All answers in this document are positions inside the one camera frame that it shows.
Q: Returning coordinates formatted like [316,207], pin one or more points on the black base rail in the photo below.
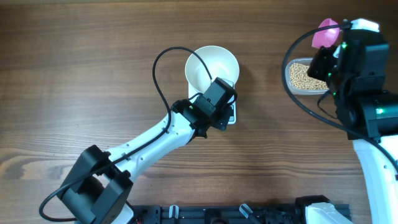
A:
[284,213]

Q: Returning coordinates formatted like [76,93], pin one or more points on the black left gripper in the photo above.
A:
[221,124]

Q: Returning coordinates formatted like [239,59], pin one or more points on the soybeans in container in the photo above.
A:
[301,80]

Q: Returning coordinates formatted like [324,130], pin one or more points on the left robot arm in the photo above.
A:
[97,187]

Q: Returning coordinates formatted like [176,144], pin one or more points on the clear plastic container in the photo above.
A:
[294,90]

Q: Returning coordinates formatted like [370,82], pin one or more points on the pink measuring scoop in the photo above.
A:
[326,38]

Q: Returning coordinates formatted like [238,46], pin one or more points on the white bowl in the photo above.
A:
[220,63]

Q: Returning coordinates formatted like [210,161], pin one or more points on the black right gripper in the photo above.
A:
[323,56]

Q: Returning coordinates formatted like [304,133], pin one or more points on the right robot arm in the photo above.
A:
[354,74]

